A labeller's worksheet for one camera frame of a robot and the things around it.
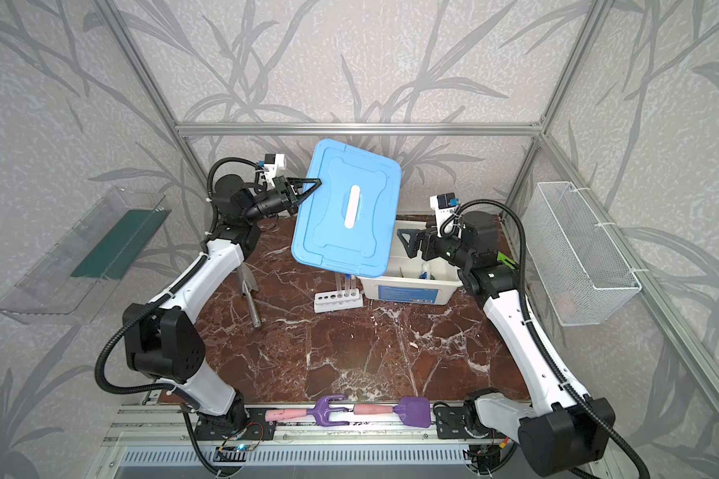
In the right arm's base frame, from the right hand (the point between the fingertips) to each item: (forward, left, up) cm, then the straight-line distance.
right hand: (415, 220), depth 72 cm
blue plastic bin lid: (0, +16, 0) cm, 16 cm away
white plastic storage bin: (0, -1, -29) cm, 29 cm away
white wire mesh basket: (-14, -33, +1) cm, 36 cm away
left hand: (+5, +22, +9) cm, 24 cm away
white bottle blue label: (+3, -6, -29) cm, 29 cm away
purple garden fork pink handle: (-36, +24, -32) cm, 54 cm away
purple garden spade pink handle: (-36, 0, -34) cm, 49 cm away
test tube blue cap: (-4, +19, -25) cm, 31 cm away
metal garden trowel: (+1, +52, -32) cm, 62 cm away
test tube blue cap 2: (-3, +21, -26) cm, 34 cm away
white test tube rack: (-6, +22, -31) cm, 39 cm away
